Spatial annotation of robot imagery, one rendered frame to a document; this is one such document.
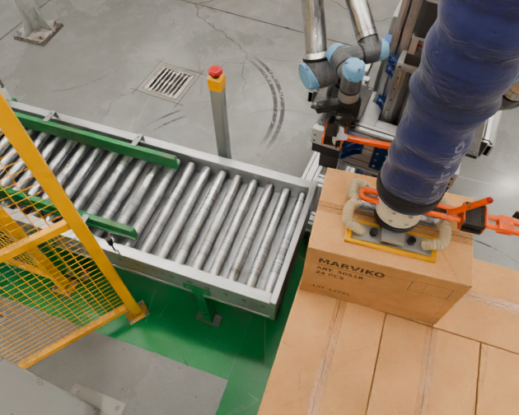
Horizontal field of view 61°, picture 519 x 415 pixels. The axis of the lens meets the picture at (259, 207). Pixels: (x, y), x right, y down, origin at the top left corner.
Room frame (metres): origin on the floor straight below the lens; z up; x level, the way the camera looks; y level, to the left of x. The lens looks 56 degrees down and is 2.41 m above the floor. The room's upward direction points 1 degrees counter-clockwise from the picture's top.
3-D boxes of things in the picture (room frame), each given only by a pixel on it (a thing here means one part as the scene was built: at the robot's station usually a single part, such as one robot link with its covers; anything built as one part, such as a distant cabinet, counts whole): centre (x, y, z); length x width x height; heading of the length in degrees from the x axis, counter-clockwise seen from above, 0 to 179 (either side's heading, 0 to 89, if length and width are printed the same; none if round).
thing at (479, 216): (0.83, -0.76, 1.07); 0.10 x 0.08 x 0.06; 164
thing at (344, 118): (1.22, -0.34, 1.22); 0.09 x 0.08 x 0.12; 74
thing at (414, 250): (0.81, -0.49, 0.97); 0.34 x 0.10 x 0.05; 74
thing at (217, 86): (1.69, 0.20, 0.50); 0.07 x 0.07 x 1.00; 70
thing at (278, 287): (1.03, -0.17, 0.58); 0.70 x 0.03 x 0.06; 160
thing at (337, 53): (1.33, -0.31, 1.37); 0.11 x 0.11 x 0.08; 19
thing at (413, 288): (0.89, -0.52, 0.75); 0.60 x 0.40 x 0.40; 74
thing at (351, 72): (1.23, -0.33, 1.38); 0.09 x 0.08 x 0.11; 19
